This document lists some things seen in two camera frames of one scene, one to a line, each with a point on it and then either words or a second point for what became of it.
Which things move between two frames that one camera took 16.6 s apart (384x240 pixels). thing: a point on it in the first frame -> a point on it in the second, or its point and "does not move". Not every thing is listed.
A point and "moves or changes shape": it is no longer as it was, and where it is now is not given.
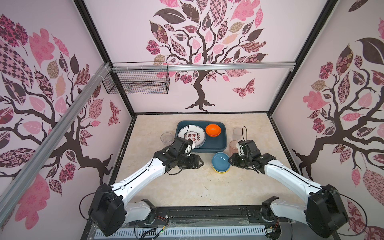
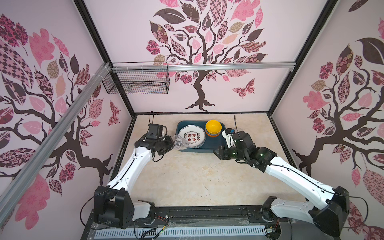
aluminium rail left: [29, 171] does not move
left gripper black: [194, 163] -> [170, 145]
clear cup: [167, 138] moves or changes shape
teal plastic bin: [212, 144] does not move
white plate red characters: [193, 132] does not move
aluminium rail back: [202, 66] does not move
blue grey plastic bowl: [220, 162] -> [213, 134]
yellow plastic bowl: [220, 172] -> [213, 126]
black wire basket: [137, 77] does not move
